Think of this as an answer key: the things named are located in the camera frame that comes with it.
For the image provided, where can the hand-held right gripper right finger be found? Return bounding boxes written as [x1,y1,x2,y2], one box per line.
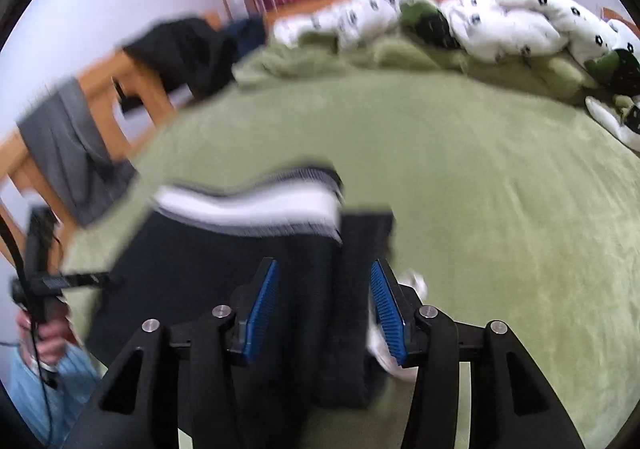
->
[369,257,586,449]

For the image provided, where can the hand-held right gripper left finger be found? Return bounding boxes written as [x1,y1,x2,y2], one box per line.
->
[62,257,281,449]

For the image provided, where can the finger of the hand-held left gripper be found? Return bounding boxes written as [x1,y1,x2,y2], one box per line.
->
[57,271,114,288]

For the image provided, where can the black pants with white stripe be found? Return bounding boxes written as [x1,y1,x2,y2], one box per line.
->
[85,164,431,411]

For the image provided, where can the person's left forearm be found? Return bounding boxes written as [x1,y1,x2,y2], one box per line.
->
[7,344,109,449]

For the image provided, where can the person's left hand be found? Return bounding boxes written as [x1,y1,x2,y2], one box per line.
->
[17,304,74,373]

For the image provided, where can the grey jeans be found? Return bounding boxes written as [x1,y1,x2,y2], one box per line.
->
[15,78,139,226]

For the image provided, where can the green bed sheet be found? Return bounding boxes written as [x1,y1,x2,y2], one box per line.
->
[60,72,640,449]

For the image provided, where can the black jacket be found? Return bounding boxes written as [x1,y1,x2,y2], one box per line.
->
[122,16,237,101]

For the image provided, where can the crumpled green fleece blanket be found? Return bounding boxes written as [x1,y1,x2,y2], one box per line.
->
[232,36,601,102]

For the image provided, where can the navy garment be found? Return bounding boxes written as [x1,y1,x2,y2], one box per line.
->
[225,16,269,66]

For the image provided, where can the white floral strawberry quilt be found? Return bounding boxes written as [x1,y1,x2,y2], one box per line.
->
[272,0,640,151]

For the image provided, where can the black cable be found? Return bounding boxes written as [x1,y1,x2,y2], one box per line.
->
[0,216,57,449]

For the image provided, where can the wooden bed frame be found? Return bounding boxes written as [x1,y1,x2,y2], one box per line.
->
[0,0,476,276]

